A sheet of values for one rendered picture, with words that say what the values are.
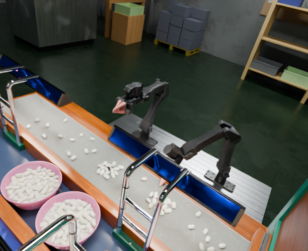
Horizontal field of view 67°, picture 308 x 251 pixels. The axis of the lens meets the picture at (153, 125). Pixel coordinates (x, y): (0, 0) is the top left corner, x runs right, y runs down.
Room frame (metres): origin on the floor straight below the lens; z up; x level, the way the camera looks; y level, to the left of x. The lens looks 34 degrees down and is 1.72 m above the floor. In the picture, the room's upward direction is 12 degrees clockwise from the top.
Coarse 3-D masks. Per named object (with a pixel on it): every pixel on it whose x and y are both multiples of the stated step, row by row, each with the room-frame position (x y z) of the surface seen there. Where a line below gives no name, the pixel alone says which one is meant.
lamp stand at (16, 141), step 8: (0, 72) 1.09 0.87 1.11; (16, 80) 1.02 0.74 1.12; (24, 80) 1.05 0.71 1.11; (8, 88) 0.98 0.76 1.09; (0, 96) 1.07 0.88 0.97; (8, 96) 0.98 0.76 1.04; (0, 104) 1.06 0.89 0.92; (8, 104) 1.01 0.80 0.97; (0, 112) 1.05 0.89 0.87; (8, 120) 1.02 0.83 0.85; (16, 120) 0.99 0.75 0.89; (16, 128) 0.98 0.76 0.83; (8, 136) 1.02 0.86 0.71; (16, 136) 0.98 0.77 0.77; (16, 144) 0.98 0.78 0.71
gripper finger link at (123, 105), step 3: (117, 99) 1.08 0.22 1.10; (120, 99) 1.08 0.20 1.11; (123, 99) 1.09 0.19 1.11; (123, 102) 1.06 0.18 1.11; (120, 105) 1.04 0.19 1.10; (123, 105) 1.04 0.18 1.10; (117, 108) 1.02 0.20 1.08; (123, 108) 1.05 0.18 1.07; (114, 111) 1.00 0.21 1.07; (117, 111) 1.03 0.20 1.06; (120, 111) 1.04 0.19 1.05; (123, 111) 1.05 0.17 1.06
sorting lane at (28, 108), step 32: (32, 96) 1.48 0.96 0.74; (32, 128) 1.11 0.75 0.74; (64, 128) 1.18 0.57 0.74; (64, 160) 0.91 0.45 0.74; (96, 160) 0.96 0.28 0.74; (128, 160) 1.01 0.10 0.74; (128, 192) 0.78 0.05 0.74; (160, 192) 0.83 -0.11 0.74; (160, 224) 0.64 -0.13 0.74; (192, 224) 0.68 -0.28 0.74; (224, 224) 0.72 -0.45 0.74
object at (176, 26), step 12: (168, 12) 6.30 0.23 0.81; (180, 12) 6.07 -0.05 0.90; (192, 12) 6.32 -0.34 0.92; (204, 12) 6.18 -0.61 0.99; (168, 24) 6.18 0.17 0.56; (180, 24) 6.03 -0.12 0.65; (192, 24) 5.90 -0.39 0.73; (204, 24) 6.31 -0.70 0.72; (156, 36) 6.31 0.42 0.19; (168, 36) 6.15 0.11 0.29; (180, 36) 6.01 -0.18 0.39; (192, 36) 5.87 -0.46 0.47; (180, 48) 5.96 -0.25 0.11; (192, 48) 5.99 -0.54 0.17
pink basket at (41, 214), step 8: (64, 192) 0.68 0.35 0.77; (72, 192) 0.69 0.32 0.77; (80, 192) 0.70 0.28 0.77; (48, 200) 0.62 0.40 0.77; (56, 200) 0.65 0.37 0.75; (64, 200) 0.67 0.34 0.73; (88, 200) 0.68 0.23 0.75; (40, 208) 0.58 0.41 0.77; (48, 208) 0.61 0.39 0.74; (96, 208) 0.65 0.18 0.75; (40, 216) 0.55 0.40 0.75; (96, 216) 0.62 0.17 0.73; (96, 224) 0.57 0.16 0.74; (64, 248) 0.46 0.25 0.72
